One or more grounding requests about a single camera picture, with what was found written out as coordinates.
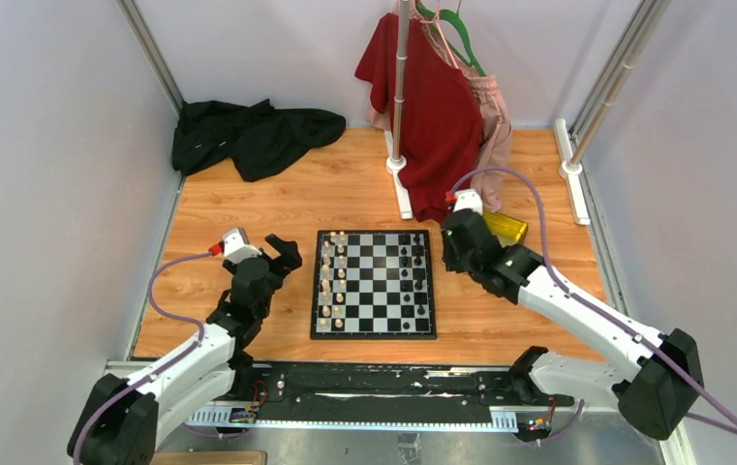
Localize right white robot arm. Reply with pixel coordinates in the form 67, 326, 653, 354
441, 209, 703, 441

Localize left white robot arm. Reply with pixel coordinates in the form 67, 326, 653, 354
67, 228, 302, 464

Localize black white chess board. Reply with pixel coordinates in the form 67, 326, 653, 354
310, 230, 437, 340

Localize white clothes rack stand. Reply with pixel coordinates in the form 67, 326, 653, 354
385, 0, 414, 220

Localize right white rack foot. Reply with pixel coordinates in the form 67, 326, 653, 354
553, 0, 670, 226

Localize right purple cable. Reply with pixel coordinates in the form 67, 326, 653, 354
444, 167, 737, 451

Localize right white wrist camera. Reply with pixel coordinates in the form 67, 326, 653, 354
452, 189, 484, 216

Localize black cloth pile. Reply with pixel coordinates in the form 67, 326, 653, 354
170, 99, 347, 182

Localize red shirt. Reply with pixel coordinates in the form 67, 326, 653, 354
354, 13, 483, 222

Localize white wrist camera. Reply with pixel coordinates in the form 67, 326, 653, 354
221, 228, 262, 264
452, 189, 484, 216

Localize white chess pieces rows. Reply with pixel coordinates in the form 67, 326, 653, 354
316, 231, 347, 333

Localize green clothes hanger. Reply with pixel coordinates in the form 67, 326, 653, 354
415, 1, 486, 77

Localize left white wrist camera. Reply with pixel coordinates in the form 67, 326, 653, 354
221, 228, 262, 264

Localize yellow metal tin box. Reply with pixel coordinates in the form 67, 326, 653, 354
483, 210, 529, 246

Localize pink garment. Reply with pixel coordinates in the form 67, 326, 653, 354
366, 1, 513, 212

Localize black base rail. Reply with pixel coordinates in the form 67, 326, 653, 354
191, 346, 574, 428

